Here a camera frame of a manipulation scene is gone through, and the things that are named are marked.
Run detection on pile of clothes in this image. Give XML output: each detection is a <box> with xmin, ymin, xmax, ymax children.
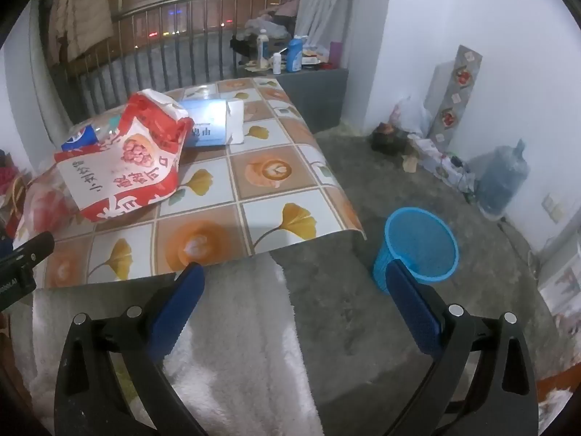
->
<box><xmin>245</xmin><ymin>0</ymin><xmax>300</xmax><ymax>41</ymax></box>

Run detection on clear plastic bag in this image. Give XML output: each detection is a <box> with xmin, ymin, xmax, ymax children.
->
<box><xmin>13</xmin><ymin>163</ymin><xmax>87</xmax><ymax>248</ymax></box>

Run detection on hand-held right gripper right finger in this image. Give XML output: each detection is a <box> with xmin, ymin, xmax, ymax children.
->
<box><xmin>383</xmin><ymin>258</ymin><xmax>541</xmax><ymax>436</ymax></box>

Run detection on tall printed board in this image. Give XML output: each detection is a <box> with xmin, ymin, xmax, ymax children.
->
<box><xmin>427</xmin><ymin>45</ymin><xmax>483</xmax><ymax>144</ymax></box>

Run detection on clear plastic bottle blue label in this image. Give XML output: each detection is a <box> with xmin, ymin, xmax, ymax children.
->
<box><xmin>61</xmin><ymin>109</ymin><xmax>132</xmax><ymax>153</ymax></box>

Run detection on white fluffy blanket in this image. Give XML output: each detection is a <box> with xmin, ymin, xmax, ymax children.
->
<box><xmin>9</xmin><ymin>254</ymin><xmax>325</xmax><ymax>436</ymax></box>

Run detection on large blue water jug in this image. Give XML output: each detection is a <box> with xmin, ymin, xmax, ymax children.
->
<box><xmin>476</xmin><ymin>138</ymin><xmax>531</xmax><ymax>216</ymax></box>

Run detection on red white snack bag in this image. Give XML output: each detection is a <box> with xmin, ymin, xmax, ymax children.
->
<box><xmin>53</xmin><ymin>88</ymin><xmax>196</xmax><ymax>223</ymax></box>

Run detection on wall socket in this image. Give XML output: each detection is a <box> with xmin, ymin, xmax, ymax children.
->
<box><xmin>542</xmin><ymin>193</ymin><xmax>564</xmax><ymax>223</ymax></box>

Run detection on blue and white bottle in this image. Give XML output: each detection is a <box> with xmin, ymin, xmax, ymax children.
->
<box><xmin>286</xmin><ymin>35</ymin><xmax>309</xmax><ymax>73</ymax></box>

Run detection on grey cabinet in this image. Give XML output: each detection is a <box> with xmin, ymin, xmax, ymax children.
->
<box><xmin>245</xmin><ymin>67</ymin><xmax>350</xmax><ymax>130</ymax></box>

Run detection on long white printed box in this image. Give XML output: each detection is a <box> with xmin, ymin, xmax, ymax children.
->
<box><xmin>409</xmin><ymin>134</ymin><xmax>477</xmax><ymax>191</ymax></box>

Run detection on white plastic bag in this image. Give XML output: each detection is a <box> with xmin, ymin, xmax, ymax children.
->
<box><xmin>390</xmin><ymin>95</ymin><xmax>432</xmax><ymax>139</ymax></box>

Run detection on blue white paper package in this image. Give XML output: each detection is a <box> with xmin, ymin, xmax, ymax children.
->
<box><xmin>179</xmin><ymin>99</ymin><xmax>246</xmax><ymax>147</ymax></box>

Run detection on grey curtain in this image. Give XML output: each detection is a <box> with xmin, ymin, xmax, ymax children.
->
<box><xmin>295</xmin><ymin>0</ymin><xmax>393</xmax><ymax>55</ymax></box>

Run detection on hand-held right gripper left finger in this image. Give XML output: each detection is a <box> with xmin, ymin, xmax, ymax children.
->
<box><xmin>53</xmin><ymin>261</ymin><xmax>207</xmax><ymax>436</ymax></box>

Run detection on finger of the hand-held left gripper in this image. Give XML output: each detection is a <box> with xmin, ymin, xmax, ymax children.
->
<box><xmin>0</xmin><ymin>231</ymin><xmax>55</xmax><ymax>277</ymax></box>

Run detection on floral patterned tablecloth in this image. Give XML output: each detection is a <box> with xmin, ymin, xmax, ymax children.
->
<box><xmin>13</xmin><ymin>77</ymin><xmax>367</xmax><ymax>289</ymax></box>

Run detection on metal railing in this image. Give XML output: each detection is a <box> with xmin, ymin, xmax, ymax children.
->
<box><xmin>41</xmin><ymin>0</ymin><xmax>291</xmax><ymax>123</ymax></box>

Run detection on blue plastic mesh wastebasket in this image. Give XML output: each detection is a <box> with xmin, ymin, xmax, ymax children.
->
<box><xmin>372</xmin><ymin>206</ymin><xmax>459</xmax><ymax>294</ymax></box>

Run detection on printed cardboard box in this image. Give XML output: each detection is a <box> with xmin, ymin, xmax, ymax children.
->
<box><xmin>538</xmin><ymin>254</ymin><xmax>581</xmax><ymax>328</ymax></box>

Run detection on beige hanging jacket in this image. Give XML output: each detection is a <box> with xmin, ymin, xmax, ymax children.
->
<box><xmin>48</xmin><ymin>0</ymin><xmax>114</xmax><ymax>66</ymax></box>

